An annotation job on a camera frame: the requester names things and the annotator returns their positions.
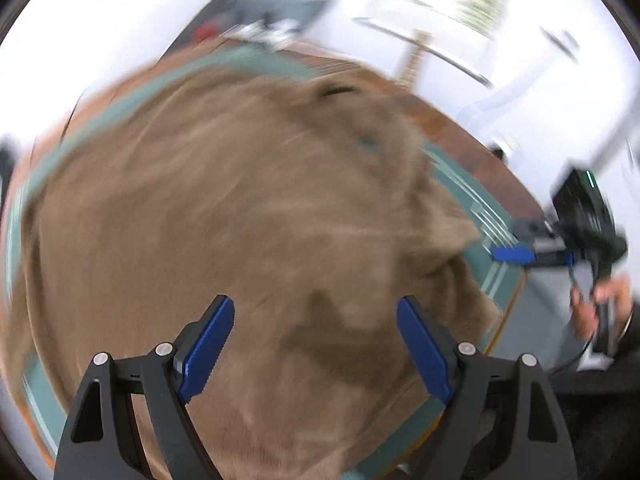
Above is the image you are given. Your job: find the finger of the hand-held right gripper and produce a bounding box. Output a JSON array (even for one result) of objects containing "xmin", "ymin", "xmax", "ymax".
[
  {"xmin": 514, "ymin": 216, "xmax": 558, "ymax": 241},
  {"xmin": 491, "ymin": 242, "xmax": 576, "ymax": 268}
]

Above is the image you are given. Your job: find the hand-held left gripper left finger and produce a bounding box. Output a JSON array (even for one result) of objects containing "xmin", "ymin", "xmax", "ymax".
[{"xmin": 52, "ymin": 294, "xmax": 236, "ymax": 480}]

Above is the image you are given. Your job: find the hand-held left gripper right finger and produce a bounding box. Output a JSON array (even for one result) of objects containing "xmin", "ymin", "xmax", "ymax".
[{"xmin": 396, "ymin": 295, "xmax": 580, "ymax": 480}]

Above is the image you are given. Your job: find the green table mat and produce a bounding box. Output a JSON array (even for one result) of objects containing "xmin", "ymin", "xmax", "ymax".
[{"xmin": 0, "ymin": 42, "xmax": 528, "ymax": 480}]

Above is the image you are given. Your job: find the notched wooden stick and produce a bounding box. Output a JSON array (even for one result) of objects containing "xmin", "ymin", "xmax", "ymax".
[{"xmin": 400, "ymin": 30, "xmax": 431, "ymax": 86}]

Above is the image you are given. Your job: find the brown fleece garment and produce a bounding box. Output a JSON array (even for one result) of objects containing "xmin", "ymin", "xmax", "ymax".
[{"xmin": 10, "ymin": 65, "xmax": 503, "ymax": 480}]

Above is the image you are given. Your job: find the white power strip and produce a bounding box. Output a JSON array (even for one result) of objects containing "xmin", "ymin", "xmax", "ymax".
[{"xmin": 222, "ymin": 17, "xmax": 301, "ymax": 51}]

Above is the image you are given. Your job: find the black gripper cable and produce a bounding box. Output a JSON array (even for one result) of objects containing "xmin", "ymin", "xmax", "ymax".
[{"xmin": 547, "ymin": 265, "xmax": 608, "ymax": 373}]

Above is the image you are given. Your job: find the person's right hand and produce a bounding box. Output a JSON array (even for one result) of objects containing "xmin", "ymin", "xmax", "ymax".
[{"xmin": 570, "ymin": 276, "xmax": 636, "ymax": 343}]

